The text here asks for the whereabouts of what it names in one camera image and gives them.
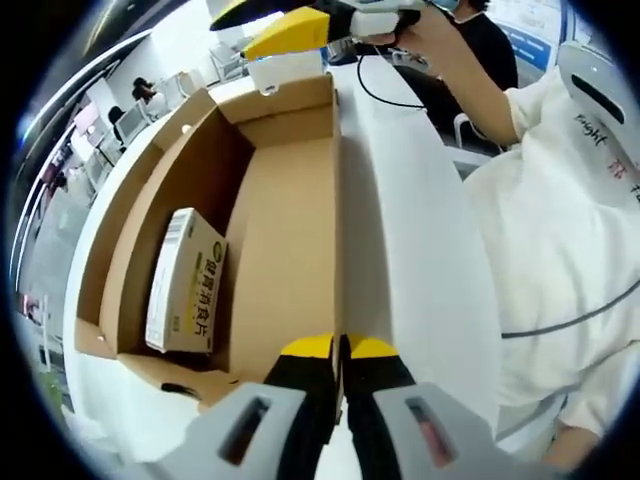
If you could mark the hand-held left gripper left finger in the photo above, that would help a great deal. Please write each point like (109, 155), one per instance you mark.
(235, 445)

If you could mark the white medicine box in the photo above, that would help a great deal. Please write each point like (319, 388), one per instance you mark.
(185, 290)

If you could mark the small white cabinet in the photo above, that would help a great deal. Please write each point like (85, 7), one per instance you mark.
(191, 84)

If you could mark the person in white shirt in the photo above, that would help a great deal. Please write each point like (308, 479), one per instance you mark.
(550, 225)

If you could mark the person's right hand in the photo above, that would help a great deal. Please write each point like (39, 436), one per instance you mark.
(425, 30)

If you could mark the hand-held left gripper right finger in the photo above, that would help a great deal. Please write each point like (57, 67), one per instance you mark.
(425, 440)

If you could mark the blue wall poster board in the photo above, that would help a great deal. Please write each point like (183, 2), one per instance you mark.
(535, 30)

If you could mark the white chest-worn device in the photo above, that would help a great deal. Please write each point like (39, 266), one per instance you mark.
(575, 65)

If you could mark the plain white box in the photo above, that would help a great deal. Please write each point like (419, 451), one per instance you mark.
(290, 70)

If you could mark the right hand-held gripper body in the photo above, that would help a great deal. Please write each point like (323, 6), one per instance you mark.
(390, 5)

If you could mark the translucent desk partition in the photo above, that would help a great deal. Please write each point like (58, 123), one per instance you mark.
(60, 250)

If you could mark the brown cardboard shoe box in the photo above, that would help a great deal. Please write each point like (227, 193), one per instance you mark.
(290, 250)

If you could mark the white office chair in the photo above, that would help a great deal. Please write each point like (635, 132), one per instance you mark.
(230, 62)

